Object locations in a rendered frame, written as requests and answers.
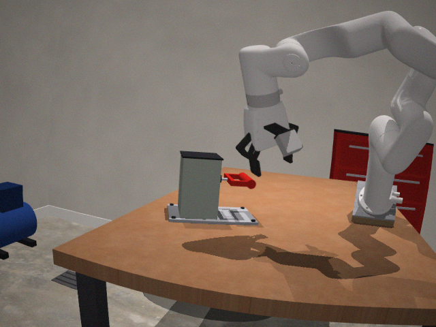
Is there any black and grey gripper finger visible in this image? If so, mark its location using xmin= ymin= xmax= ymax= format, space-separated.
xmin=283 ymin=123 xmax=299 ymax=163
xmin=236 ymin=133 xmax=261 ymax=177

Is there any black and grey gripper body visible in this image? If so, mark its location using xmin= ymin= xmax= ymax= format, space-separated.
xmin=244 ymin=100 xmax=290 ymax=151

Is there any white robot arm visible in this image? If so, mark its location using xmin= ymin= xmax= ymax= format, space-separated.
xmin=238 ymin=11 xmax=436 ymax=215

